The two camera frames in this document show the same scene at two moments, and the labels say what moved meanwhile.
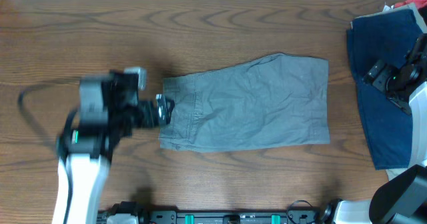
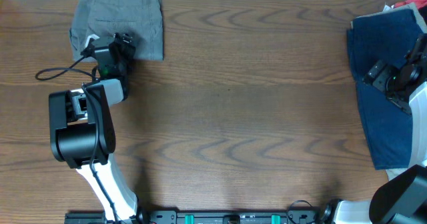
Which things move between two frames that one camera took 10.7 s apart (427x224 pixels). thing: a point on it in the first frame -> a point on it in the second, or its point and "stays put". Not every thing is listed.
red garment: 419,1 stays put
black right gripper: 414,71 stays put
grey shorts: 278,101 -> 105,14
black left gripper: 160,109 -> 123,45
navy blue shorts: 391,37 stays put
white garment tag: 386,8 stays put
